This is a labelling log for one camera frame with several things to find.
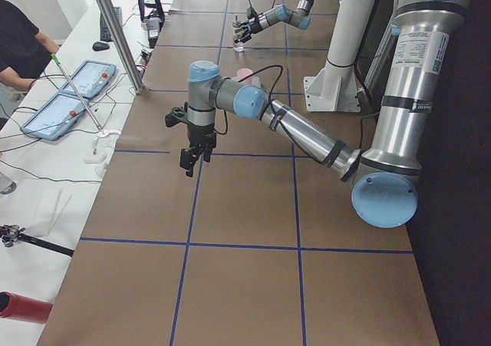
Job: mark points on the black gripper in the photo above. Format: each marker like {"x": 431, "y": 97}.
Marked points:
{"x": 199, "y": 134}
{"x": 252, "y": 24}

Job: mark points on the glass sauce bottle steel spout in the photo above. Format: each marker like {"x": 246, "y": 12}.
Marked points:
{"x": 237, "y": 33}

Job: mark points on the pink plastic cup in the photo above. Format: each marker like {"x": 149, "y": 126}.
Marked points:
{"x": 243, "y": 74}

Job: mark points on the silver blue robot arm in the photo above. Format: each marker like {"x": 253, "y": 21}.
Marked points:
{"x": 383, "y": 178}
{"x": 298, "y": 18}

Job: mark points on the silver digital kitchen scale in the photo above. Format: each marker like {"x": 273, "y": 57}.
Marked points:
{"x": 254, "y": 81}

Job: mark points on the white crumpled cloth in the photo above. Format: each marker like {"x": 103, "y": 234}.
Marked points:
{"x": 102, "y": 149}

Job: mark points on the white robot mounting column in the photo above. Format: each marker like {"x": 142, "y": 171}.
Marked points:
{"x": 334, "y": 88}

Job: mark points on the upper blue teach pendant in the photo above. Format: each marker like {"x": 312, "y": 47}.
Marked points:
{"x": 91, "y": 77}

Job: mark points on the blue teach pendant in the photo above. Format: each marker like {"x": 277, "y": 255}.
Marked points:
{"x": 91, "y": 77}
{"x": 55, "y": 118}

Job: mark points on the black keyboard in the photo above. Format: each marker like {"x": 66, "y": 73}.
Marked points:
{"x": 104, "y": 29}

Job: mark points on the lower blue teach pendant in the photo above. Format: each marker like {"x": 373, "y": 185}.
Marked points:
{"x": 55, "y": 118}

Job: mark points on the black computer mouse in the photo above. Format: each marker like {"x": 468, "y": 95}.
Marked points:
{"x": 100, "y": 46}

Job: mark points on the person in black shirt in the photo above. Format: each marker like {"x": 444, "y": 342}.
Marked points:
{"x": 25, "y": 50}

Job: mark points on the red cylinder bottle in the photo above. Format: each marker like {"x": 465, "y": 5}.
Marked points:
{"x": 21, "y": 308}

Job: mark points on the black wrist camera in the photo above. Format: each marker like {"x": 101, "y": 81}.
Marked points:
{"x": 176, "y": 116}

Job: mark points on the aluminium frame post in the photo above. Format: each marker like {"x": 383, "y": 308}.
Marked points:
{"x": 120, "y": 41}

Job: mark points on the metal rod green handle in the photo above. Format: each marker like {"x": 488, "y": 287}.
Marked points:
{"x": 76, "y": 93}

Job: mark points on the black camera tripod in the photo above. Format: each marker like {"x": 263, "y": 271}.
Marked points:
{"x": 11, "y": 234}

